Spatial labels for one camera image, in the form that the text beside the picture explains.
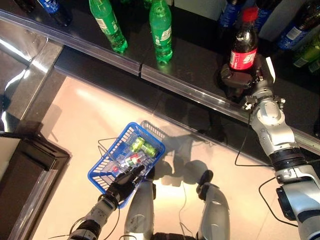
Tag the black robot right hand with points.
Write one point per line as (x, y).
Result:
(240, 80)

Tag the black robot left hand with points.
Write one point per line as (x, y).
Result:
(123, 185)

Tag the blue plastic shopping basket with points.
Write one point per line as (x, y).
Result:
(107, 172)

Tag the small water bottle red cap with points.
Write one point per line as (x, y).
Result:
(132, 160)

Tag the cola bottle red label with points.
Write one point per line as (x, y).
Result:
(243, 50)
(25, 5)

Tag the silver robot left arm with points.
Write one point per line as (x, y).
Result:
(97, 217)

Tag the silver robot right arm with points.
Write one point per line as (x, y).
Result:
(277, 130)

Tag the dark robot torso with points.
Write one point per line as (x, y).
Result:
(172, 236)

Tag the black gondola base deck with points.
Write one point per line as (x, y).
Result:
(30, 180)

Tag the black shelf base deck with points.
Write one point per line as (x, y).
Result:
(112, 85)

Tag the dark reflective floor step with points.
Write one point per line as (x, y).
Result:
(37, 82)

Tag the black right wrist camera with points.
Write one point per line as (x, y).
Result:
(247, 103)

